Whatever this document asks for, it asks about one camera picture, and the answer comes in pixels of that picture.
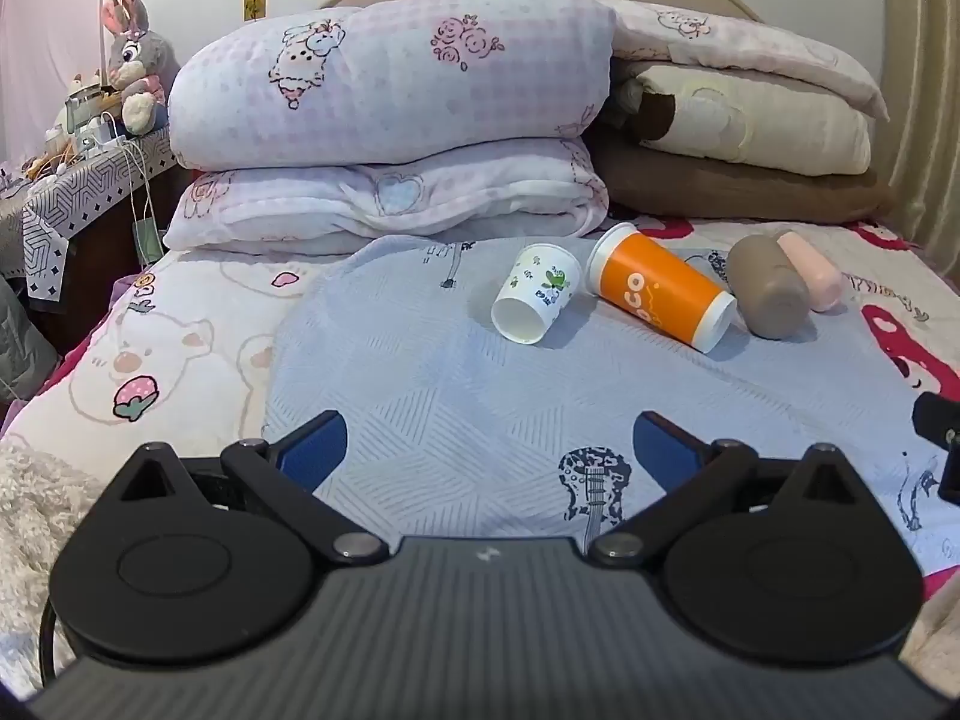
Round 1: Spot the green face mask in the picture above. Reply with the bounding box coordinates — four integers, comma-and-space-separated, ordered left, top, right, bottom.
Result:
133, 217, 165, 268

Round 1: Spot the grey plush rabbit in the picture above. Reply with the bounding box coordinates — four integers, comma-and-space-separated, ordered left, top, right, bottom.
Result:
100, 0, 182, 130

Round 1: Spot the orange paper cup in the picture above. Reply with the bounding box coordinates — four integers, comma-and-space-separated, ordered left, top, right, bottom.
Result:
584, 222, 738, 355

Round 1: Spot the brown cup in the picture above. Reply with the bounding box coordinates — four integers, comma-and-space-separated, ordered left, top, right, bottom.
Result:
727, 234, 812, 340

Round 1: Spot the white charging cable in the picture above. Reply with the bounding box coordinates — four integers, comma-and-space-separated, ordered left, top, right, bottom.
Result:
101, 111, 155, 224

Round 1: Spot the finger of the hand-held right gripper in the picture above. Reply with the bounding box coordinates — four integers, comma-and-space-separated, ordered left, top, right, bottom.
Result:
912, 393, 960, 506

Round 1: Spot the white fluffy blanket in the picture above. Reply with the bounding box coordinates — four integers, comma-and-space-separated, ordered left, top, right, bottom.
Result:
0, 438, 107, 620

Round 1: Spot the pink pillow on blankets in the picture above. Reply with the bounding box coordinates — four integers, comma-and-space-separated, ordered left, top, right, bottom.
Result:
600, 0, 891, 122

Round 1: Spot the black cable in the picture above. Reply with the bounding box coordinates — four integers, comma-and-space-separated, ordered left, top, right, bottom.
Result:
36, 598, 76, 692

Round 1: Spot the patterned cloth bedside table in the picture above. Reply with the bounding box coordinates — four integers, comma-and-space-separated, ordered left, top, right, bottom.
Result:
0, 124, 179, 350

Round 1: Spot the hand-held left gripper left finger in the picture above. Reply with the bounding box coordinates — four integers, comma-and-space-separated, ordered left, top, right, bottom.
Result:
99, 411, 389, 565

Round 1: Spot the brown folded blanket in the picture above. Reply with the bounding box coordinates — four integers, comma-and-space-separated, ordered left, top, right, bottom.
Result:
587, 126, 898, 225

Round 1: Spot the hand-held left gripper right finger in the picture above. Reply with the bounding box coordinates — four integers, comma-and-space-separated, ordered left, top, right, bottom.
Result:
586, 411, 875, 566

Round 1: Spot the pink heart print folded quilt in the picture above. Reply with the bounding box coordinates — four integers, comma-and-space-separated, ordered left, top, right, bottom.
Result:
163, 138, 611, 257

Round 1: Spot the beige curtain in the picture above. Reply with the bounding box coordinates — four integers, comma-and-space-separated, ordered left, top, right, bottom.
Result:
872, 0, 960, 280

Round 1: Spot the pink mosquito net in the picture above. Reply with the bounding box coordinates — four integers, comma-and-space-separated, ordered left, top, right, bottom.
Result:
0, 0, 107, 166

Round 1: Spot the pink cup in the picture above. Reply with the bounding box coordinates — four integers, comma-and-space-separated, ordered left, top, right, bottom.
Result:
776, 231, 845, 314

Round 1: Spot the cream folded blanket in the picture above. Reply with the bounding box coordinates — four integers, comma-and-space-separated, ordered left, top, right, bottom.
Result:
613, 63, 875, 178

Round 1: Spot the grey garment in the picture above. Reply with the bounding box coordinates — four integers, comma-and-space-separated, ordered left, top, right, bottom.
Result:
0, 276, 62, 402

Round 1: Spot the white printed paper cup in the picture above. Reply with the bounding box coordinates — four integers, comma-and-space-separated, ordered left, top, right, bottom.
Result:
491, 242, 583, 346

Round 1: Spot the pink checked folded quilt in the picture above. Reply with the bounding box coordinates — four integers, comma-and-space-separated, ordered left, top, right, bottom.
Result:
168, 0, 617, 167

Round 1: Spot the blue guitar print blanket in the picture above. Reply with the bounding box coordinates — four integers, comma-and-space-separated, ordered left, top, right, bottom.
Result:
265, 229, 960, 565

